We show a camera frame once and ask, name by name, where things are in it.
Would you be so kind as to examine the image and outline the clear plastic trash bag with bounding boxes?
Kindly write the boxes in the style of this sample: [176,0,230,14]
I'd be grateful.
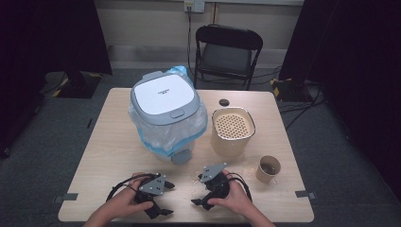
[128,64,209,159]

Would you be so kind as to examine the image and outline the grey tape strip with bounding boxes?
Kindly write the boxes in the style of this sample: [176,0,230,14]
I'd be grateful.
[53,192,79,203]
[294,189,317,200]

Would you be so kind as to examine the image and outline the brown paper cup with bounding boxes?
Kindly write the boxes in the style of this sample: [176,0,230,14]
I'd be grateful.
[254,154,282,184]

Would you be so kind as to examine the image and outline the black curtain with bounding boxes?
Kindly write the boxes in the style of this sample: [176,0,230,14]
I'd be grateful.
[278,0,401,202]
[0,0,113,159]

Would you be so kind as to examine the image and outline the white wall outlet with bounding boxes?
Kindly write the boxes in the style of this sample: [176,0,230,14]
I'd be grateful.
[183,0,206,14]

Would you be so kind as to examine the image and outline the black folding chair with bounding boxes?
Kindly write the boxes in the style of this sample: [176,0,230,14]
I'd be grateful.
[193,24,264,92]

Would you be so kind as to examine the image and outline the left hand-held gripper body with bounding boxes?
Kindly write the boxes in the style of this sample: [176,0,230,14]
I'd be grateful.
[133,172,168,213]

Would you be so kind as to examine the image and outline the person's left hand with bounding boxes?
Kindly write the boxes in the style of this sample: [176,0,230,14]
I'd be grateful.
[105,171,155,223]

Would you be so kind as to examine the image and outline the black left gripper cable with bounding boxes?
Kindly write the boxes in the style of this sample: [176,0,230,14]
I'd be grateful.
[105,172,159,202]

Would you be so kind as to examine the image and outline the person's right hand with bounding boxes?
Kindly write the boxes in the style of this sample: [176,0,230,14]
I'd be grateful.
[216,169,253,218]

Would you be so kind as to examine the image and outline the stand base with striped tape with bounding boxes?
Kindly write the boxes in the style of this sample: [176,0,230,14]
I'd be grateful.
[40,70,104,99]
[270,77,314,103]

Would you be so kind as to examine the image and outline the black power cable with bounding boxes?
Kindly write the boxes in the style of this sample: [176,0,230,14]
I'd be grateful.
[186,5,198,83]

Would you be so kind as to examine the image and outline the beige bucket with perforated strainer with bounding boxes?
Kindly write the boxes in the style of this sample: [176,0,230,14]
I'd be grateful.
[210,106,256,158]

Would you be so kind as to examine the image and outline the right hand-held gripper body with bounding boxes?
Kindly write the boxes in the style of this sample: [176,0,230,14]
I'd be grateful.
[198,162,232,202]

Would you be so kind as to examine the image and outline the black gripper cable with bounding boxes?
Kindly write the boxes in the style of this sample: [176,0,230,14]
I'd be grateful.
[226,171,253,202]
[105,172,159,202]

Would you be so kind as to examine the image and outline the black floor cables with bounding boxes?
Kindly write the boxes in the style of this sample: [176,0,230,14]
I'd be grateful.
[252,65,326,131]

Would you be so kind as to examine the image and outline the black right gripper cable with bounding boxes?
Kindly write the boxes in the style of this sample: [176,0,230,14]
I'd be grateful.
[226,171,253,202]

